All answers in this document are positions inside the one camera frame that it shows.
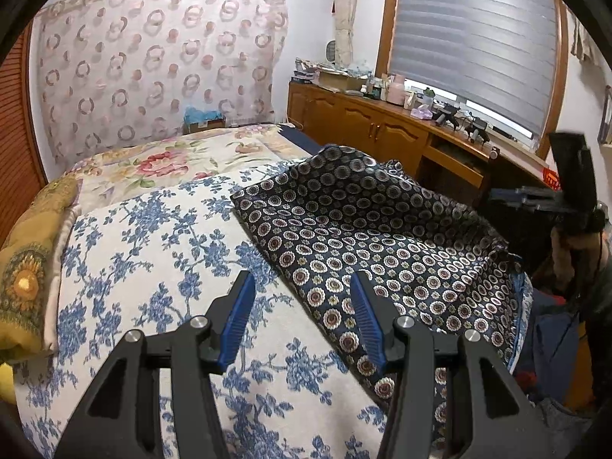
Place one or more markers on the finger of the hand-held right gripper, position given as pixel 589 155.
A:
pixel 526 197

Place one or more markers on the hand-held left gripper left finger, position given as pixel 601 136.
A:
pixel 236 315

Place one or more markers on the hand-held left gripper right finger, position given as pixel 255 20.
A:
pixel 368 325

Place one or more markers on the navy patterned satin shirt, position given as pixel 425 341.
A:
pixel 382 229

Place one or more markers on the person's right hand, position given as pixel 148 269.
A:
pixel 571 258

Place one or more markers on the orange basket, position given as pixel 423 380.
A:
pixel 551 178

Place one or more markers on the black desk gadget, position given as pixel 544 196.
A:
pixel 476 131
pixel 444 115

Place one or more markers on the blue floral blanket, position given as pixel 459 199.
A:
pixel 158 248

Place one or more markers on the purple tissue pack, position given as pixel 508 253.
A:
pixel 421 112

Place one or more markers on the hanging beige cloth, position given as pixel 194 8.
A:
pixel 587 38

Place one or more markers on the blue clothing pile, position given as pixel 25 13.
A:
pixel 550 344

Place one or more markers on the grey window blind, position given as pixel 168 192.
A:
pixel 478 43

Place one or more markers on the pink container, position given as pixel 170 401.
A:
pixel 396 91

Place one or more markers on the wooden cabinet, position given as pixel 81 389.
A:
pixel 373 124

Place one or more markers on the pink floral blanket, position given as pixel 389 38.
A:
pixel 162 162

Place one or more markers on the navy bed sheet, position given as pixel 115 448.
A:
pixel 299 138

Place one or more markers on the box with blue cloth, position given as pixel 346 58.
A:
pixel 203 118

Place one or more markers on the yellow patterned pillow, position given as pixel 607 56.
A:
pixel 33 267

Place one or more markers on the grey cloth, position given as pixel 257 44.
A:
pixel 564 428

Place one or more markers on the cardboard box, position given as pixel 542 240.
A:
pixel 337 80

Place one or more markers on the small grey fan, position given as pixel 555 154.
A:
pixel 331 51

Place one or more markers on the beige tied curtain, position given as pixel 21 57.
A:
pixel 345 9

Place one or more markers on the wooden louvered door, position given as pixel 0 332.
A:
pixel 16 153

